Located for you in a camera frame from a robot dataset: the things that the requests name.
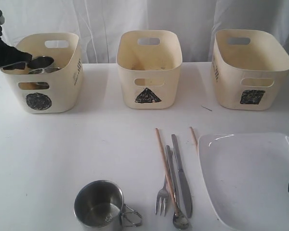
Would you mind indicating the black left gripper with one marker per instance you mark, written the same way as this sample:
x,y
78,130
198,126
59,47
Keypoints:
x,y
10,57

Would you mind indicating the wooden chopstick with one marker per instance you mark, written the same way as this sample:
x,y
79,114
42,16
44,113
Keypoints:
x,y
167,173
194,136

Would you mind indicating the steel spoon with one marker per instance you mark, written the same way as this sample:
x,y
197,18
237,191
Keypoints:
x,y
179,219

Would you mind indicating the steel fork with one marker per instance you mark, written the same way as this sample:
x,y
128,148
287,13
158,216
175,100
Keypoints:
x,y
162,199

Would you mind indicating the steel mug with wire handle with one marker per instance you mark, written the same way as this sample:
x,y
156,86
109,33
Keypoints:
x,y
100,206

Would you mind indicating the steel cup in bin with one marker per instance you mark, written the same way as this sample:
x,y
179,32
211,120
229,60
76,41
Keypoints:
x,y
40,62

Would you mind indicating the white square plate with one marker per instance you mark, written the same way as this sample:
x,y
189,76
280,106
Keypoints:
x,y
247,176

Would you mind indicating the cream bin with circle mark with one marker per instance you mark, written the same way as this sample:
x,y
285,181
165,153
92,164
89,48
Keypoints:
x,y
54,92

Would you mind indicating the white curtain backdrop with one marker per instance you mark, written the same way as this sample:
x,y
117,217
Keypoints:
x,y
100,23

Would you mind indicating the steel table knife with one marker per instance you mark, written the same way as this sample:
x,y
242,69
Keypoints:
x,y
187,198

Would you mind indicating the cream bin with square mark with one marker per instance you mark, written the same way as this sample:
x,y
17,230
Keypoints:
x,y
248,69

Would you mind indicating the cream bin with triangle mark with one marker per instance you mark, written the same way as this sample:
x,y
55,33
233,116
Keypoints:
x,y
149,64

